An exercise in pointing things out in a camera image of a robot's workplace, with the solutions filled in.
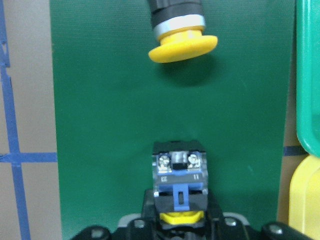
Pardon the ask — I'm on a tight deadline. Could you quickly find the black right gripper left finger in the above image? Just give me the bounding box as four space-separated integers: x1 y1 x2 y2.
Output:
140 188 160 225

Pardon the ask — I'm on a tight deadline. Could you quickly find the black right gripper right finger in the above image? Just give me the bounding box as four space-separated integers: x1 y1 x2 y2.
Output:
199 189 223 225

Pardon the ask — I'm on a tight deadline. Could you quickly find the yellow push button switch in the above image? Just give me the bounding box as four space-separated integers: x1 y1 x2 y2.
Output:
148 0 218 64

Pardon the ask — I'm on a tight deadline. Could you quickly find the yellow plastic tray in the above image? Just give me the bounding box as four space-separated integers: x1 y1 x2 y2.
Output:
288 155 320 240

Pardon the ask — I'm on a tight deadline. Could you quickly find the green conveyor belt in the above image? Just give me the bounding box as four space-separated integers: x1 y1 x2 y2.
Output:
49 0 296 240

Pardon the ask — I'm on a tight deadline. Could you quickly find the green plastic tray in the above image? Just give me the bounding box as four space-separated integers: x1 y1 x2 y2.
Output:
296 0 320 157

